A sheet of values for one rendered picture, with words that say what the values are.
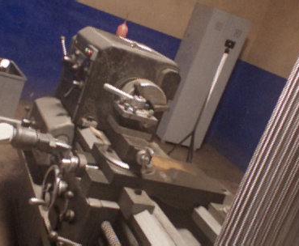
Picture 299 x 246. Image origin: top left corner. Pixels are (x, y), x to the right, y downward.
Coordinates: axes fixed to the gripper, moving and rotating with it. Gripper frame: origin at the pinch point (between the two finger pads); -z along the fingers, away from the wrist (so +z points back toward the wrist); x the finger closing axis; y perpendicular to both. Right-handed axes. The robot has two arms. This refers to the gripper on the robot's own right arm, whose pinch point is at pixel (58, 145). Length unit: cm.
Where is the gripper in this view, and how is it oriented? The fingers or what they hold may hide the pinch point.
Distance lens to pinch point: 192.5
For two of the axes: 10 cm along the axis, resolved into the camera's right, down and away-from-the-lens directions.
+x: 3.6, 3.2, -8.8
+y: 3.3, -9.2, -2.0
